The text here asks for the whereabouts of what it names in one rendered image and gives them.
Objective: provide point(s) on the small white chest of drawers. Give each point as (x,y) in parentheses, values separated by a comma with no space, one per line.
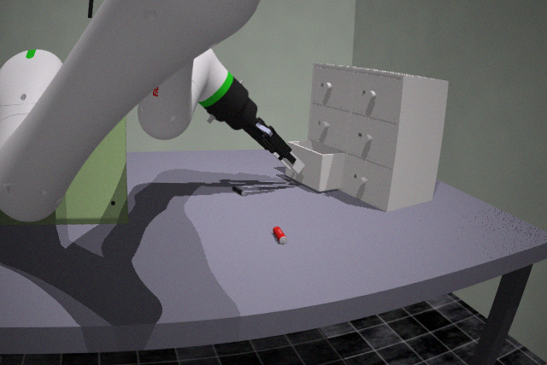
(420,126)

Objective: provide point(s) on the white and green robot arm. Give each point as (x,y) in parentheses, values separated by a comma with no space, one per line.
(121,60)

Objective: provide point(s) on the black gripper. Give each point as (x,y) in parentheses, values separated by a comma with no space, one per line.
(266,136)

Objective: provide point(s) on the grey drawer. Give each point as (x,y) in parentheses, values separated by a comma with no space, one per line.
(337,86)
(329,124)
(321,172)
(377,95)
(372,137)
(374,182)

